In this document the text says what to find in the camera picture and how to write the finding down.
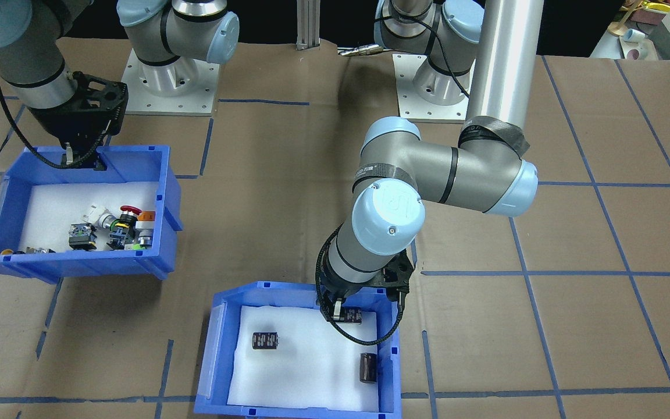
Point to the brown cylindrical capacitor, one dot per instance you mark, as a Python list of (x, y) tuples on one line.
[(368, 368)]

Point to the white square base plate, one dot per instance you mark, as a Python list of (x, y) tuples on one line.
[(195, 99), (410, 105)]

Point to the aluminium profile post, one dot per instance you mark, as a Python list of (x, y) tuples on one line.
[(309, 23)]

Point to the blue plastic storage bin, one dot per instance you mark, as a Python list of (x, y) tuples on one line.
[(79, 267), (207, 384)]

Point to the white blue cup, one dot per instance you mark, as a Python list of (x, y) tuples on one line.
[(633, 36)]

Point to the black cylindrical capacitor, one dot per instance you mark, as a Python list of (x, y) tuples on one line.
[(265, 340), (353, 316)]

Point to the red button black contact block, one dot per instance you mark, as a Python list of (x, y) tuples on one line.
[(82, 235)]

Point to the orange contact block switch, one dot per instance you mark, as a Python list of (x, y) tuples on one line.
[(146, 217)]

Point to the silver metal connector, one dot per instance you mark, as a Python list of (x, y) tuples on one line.
[(361, 50)]

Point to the yellow object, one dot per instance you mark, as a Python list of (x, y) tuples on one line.
[(658, 7)]

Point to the green contact block switch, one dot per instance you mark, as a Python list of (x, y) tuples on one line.
[(144, 238)]

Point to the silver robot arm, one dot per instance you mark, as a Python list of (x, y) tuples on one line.
[(184, 35), (474, 174)]

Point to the yellow push button switch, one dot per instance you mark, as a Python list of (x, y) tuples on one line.
[(38, 251)]

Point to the white foam liner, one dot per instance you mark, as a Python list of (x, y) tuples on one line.
[(306, 372), (50, 209)]

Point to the white grey push button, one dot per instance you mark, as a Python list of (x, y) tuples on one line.
[(97, 218)]

